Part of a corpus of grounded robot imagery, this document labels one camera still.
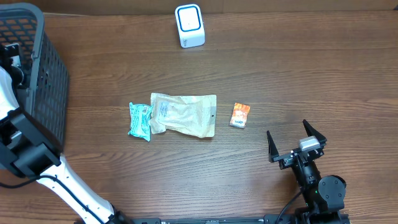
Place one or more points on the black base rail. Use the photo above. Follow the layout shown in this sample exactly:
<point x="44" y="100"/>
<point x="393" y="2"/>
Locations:
<point x="211" y="221"/>

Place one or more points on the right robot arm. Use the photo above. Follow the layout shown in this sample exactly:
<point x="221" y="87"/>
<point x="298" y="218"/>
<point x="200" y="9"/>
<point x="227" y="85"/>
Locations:
<point x="320" y="199"/>

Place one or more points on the beige plastic pouch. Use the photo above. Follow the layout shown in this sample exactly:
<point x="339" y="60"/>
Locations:
<point x="191" y="115"/>

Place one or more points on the grey plastic mesh basket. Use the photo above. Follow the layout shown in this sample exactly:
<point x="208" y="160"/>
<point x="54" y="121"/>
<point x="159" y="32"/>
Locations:
<point x="44" y="93"/>

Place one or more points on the white barcode scanner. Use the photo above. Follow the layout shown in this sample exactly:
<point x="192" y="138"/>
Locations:
<point x="190" y="25"/>

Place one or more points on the teal snack packet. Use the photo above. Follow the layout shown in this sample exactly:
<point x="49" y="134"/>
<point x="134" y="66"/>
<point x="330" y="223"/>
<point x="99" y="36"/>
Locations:
<point x="140" y="115"/>

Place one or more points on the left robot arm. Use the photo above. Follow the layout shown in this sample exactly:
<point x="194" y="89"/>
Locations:
<point x="29" y="151"/>

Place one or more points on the orange small box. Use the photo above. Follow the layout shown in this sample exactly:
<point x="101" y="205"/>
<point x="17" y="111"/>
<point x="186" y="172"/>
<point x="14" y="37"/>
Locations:
<point x="239" y="115"/>

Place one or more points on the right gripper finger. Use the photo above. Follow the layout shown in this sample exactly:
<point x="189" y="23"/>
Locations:
<point x="313" y="132"/>
<point x="272" y="150"/>

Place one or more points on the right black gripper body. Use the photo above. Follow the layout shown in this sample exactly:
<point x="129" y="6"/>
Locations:
<point x="286" y="160"/>

